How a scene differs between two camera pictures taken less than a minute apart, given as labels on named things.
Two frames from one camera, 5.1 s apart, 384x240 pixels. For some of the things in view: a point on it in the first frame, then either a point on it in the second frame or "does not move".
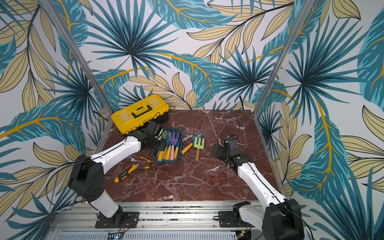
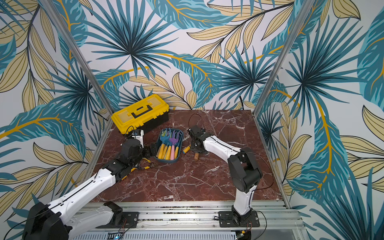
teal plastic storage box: (174, 138) does not move
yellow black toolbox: (137, 116) does not move
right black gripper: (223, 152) → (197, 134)
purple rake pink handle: (173, 140) does not move
